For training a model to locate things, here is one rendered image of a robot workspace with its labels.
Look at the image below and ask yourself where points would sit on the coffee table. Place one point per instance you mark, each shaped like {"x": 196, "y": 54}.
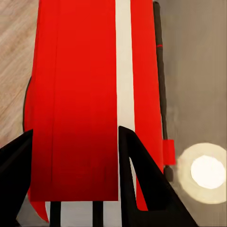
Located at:
{"x": 194, "y": 39}

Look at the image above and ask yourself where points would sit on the radio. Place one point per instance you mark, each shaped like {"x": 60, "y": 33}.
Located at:
{"x": 98, "y": 65}

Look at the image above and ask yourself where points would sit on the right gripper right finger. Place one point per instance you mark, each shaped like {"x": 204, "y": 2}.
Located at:
{"x": 165, "y": 209}

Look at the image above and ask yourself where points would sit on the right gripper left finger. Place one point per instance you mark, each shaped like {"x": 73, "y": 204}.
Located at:
{"x": 15, "y": 176}

